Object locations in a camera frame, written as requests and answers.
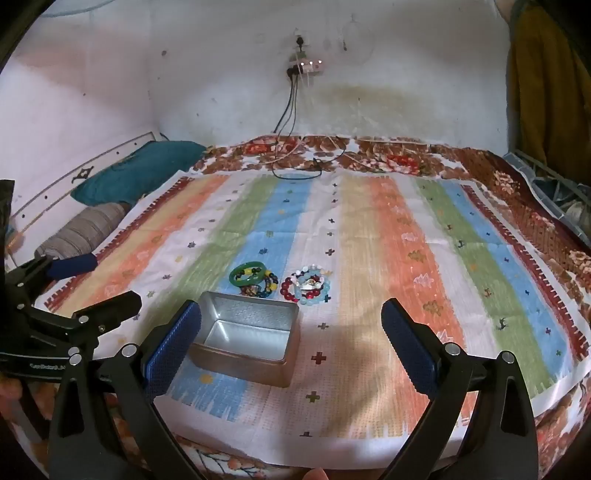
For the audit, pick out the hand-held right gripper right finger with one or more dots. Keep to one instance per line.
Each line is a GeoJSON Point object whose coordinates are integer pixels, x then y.
{"type": "Point", "coordinates": [408, 348]}

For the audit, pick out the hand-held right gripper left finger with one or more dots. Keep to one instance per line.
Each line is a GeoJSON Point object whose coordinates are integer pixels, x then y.
{"type": "Point", "coordinates": [173, 353]}

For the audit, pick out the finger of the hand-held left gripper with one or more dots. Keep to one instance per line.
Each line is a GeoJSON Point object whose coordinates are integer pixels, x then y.
{"type": "Point", "coordinates": [74, 266]}
{"type": "Point", "coordinates": [113, 307]}

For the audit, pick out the green jade bangle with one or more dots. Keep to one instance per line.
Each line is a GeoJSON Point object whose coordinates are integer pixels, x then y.
{"type": "Point", "coordinates": [232, 278]}

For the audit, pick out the silver metal tin box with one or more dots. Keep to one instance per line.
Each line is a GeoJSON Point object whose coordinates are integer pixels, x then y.
{"type": "Point", "coordinates": [272, 323]}

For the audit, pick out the grey striped pillow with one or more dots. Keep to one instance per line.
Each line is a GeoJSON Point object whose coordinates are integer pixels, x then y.
{"type": "Point", "coordinates": [78, 233]}

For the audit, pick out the teal cloth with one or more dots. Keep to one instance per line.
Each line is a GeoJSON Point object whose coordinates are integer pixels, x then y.
{"type": "Point", "coordinates": [138, 170]}

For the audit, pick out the pale beaded charm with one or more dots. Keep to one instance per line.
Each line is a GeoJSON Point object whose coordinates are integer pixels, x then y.
{"type": "Point", "coordinates": [310, 282]}

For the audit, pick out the colourful striped mat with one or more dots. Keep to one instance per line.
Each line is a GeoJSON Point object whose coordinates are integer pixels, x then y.
{"type": "Point", "coordinates": [369, 230]}

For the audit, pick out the striped patterned tablecloth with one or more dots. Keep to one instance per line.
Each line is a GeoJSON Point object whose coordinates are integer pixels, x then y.
{"type": "Point", "coordinates": [508, 184]}

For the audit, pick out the metal rack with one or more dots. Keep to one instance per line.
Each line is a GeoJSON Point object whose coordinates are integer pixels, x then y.
{"type": "Point", "coordinates": [545, 170]}

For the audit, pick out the yellow hanging cloth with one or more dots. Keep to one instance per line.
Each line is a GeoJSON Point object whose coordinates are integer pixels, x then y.
{"type": "Point", "coordinates": [545, 92]}

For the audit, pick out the white power strip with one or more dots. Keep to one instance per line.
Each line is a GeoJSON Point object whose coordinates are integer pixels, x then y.
{"type": "Point", "coordinates": [311, 67]}

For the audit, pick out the wall socket with plug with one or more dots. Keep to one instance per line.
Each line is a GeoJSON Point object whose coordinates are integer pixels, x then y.
{"type": "Point", "coordinates": [299, 40]}

